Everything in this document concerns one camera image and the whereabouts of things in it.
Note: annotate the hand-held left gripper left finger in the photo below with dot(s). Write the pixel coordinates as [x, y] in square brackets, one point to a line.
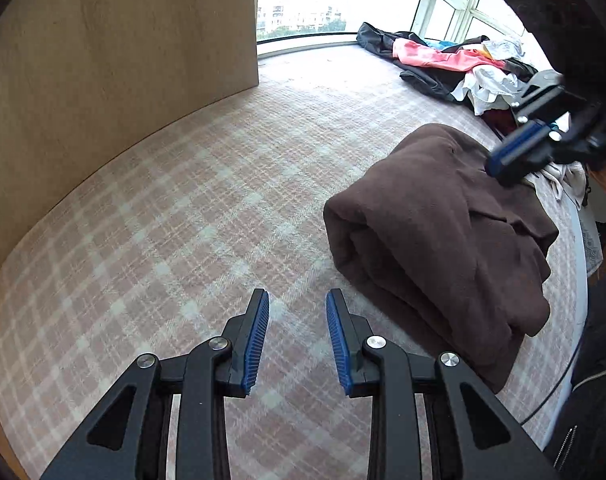
[255, 345]

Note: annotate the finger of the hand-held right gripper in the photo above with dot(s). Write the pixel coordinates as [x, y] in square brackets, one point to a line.
[533, 160]
[548, 100]

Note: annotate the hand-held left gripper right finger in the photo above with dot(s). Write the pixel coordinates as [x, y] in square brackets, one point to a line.
[339, 345]

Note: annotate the light wood panel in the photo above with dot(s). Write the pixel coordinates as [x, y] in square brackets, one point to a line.
[108, 60]

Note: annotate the pink plaid mat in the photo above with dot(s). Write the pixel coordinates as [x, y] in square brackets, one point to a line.
[183, 220]

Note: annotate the pile of mixed clothes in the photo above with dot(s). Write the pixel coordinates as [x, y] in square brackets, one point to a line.
[448, 65]

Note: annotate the white window frame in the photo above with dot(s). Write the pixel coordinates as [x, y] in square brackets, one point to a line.
[433, 5]

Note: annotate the brown fleece sweater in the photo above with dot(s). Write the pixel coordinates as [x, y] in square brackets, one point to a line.
[433, 240]

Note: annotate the person's black jacket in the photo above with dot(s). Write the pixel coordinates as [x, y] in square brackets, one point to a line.
[593, 400]

